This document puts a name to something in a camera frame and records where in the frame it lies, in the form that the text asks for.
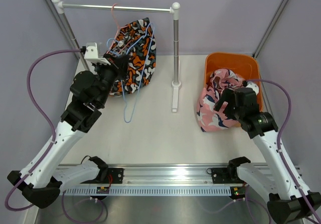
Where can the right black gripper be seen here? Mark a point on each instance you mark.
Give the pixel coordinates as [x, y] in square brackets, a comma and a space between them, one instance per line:
[227, 94]

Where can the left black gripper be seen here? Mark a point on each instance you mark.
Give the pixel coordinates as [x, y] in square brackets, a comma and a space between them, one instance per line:
[119, 66]

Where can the orange black camouflage shorts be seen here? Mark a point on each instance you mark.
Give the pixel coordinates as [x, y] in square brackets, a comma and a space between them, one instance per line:
[138, 58]

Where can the pink wire hanger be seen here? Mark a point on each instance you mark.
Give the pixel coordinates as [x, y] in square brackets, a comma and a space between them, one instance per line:
[115, 18]

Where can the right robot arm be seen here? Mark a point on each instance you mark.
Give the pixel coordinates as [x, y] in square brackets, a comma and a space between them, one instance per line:
[287, 196]

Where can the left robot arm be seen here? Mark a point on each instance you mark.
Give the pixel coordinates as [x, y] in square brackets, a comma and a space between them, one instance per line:
[40, 183]

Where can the orange plastic basket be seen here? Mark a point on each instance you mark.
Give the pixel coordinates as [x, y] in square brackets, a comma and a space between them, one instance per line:
[222, 70]

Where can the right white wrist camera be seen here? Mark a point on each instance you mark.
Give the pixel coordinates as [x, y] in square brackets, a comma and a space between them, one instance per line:
[252, 85]

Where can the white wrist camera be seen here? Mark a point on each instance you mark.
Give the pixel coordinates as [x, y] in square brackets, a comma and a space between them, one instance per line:
[92, 54]
[252, 85]

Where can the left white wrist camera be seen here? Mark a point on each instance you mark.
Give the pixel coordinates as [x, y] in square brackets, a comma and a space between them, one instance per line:
[92, 54]

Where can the aluminium mounting rail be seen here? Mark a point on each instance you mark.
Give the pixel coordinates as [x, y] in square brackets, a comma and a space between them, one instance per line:
[166, 174]

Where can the white slotted cable duct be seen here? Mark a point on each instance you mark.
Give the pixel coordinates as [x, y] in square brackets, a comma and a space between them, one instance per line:
[149, 191]

